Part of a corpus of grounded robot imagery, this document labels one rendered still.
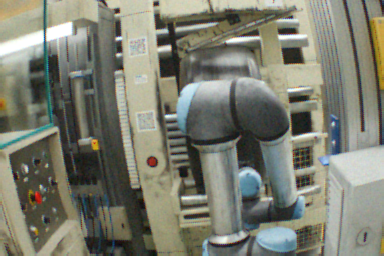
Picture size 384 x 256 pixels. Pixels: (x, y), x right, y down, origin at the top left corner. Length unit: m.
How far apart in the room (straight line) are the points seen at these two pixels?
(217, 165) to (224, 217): 0.14
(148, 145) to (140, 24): 0.48
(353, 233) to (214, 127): 0.59
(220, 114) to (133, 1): 0.94
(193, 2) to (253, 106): 1.15
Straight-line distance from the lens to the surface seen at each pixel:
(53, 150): 1.67
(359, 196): 0.58
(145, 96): 1.87
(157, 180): 1.91
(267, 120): 1.06
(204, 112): 1.07
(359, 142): 0.78
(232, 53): 1.80
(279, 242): 1.16
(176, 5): 2.13
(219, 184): 1.13
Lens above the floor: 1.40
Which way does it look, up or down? 5 degrees down
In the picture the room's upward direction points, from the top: 7 degrees counter-clockwise
